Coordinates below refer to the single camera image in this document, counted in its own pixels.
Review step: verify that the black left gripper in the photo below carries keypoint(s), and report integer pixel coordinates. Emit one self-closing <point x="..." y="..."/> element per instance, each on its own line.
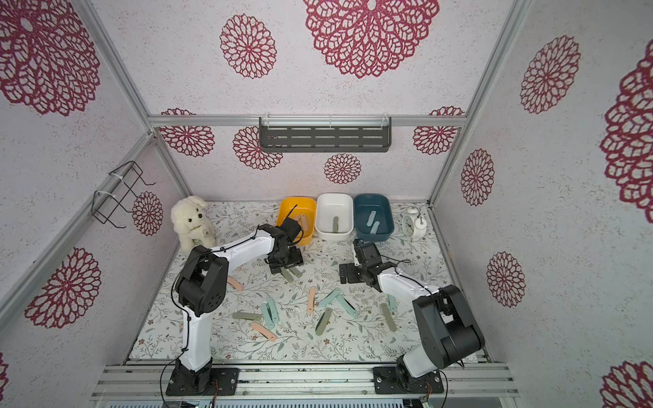
<point x="298" y="259"/>

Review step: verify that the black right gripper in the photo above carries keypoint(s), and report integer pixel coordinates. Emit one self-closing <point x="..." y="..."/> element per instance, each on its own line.
<point x="352" y="273"/>

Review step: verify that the mint green fruit knife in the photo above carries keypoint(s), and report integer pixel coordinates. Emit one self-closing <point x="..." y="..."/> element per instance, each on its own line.
<point x="268" y="320"/>
<point x="375" y="228"/>
<point x="330" y="297"/>
<point x="274" y="310"/>
<point x="392" y="304"/>
<point x="347" y="306"/>
<point x="371" y="218"/>

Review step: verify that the dark teal storage box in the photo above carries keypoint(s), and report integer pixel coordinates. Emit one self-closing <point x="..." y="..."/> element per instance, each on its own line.
<point x="363" y="205"/>

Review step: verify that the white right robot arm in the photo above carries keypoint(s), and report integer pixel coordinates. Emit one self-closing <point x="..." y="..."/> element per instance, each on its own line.
<point x="447" y="328"/>

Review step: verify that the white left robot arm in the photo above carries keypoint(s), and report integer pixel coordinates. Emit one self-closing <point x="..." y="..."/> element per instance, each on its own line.
<point x="202" y="283"/>

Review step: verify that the yellow storage box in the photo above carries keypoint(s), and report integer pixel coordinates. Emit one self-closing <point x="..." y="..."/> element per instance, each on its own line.
<point x="294" y="206"/>

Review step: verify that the white alarm clock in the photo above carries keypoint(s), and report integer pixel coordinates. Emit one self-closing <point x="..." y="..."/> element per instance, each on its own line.
<point x="413" y="224"/>

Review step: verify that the white plush dog toy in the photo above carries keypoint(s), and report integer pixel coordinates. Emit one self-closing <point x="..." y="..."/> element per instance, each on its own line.
<point x="191" y="223"/>

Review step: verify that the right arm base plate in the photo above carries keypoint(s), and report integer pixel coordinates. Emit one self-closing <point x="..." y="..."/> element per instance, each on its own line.
<point x="397" y="380"/>

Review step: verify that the grey wall shelf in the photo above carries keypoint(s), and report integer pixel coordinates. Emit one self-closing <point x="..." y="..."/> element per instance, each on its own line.
<point x="327" y="135"/>

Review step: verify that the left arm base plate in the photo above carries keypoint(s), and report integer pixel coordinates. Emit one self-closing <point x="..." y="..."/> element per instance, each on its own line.
<point x="208" y="382"/>

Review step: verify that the black wire wall rack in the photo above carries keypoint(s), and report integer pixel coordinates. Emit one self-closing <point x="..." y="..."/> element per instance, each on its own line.
<point x="106" y="202"/>

